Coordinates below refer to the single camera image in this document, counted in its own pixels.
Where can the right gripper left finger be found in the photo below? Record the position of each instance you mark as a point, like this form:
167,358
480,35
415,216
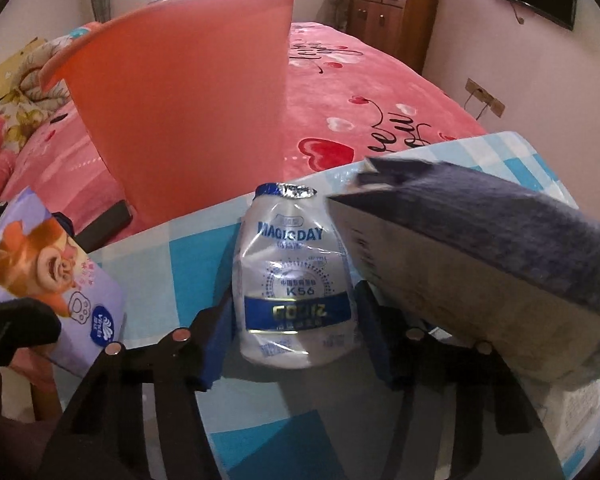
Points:
101,433

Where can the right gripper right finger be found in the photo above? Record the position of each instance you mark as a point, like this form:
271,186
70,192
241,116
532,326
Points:
405,356

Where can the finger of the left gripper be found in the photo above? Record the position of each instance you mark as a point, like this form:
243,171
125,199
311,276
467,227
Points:
26,323

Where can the blue tissue pack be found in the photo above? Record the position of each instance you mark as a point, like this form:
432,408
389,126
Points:
40,260

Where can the grey courier mailer bag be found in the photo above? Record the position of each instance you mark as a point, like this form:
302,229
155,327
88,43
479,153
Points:
483,258

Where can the crushed white plastic bottle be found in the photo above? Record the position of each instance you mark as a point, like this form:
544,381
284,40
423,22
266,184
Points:
292,288

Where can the floral rolled pillows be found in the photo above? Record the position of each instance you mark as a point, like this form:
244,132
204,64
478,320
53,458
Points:
27,105

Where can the orange plastic bucket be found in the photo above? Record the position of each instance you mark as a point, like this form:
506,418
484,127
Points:
183,99

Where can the pink heart bedspread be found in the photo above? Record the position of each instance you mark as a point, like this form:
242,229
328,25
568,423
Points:
345,101

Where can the brown wooden cabinet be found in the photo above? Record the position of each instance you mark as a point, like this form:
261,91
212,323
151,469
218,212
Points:
400,28

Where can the wall power socket strip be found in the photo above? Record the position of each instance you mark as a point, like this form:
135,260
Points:
488,102

